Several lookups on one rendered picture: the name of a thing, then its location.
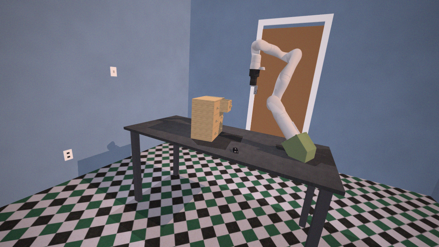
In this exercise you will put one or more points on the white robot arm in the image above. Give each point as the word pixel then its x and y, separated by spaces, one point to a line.
pixel 273 102

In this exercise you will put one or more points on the light wooden chest of drawers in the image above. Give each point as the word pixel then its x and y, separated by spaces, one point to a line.
pixel 202 117

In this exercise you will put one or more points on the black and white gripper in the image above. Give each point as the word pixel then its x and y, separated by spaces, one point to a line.
pixel 254 73

